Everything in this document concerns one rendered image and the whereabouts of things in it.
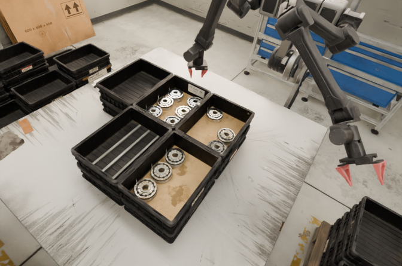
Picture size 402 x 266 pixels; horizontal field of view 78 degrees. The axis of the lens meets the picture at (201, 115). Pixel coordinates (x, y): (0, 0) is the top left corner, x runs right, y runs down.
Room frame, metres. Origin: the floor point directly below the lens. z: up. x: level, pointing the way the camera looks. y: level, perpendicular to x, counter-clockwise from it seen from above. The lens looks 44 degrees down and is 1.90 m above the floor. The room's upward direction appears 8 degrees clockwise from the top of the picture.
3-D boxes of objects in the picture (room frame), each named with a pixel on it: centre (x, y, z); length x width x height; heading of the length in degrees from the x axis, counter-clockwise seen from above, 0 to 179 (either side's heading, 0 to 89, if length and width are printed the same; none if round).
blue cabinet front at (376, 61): (2.28, -1.61, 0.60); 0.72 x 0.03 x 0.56; 60
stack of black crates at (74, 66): (1.90, 1.16, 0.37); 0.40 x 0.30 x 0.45; 150
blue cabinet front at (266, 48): (2.68, -0.92, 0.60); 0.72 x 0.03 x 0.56; 60
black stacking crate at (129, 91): (1.25, 0.44, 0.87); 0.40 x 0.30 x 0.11; 153
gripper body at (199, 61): (1.17, 0.06, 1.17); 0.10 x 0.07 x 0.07; 107
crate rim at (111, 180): (0.75, 0.36, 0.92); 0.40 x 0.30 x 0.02; 153
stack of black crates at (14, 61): (1.75, 1.71, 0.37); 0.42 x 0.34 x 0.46; 150
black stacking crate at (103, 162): (0.75, 0.36, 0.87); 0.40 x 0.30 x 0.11; 153
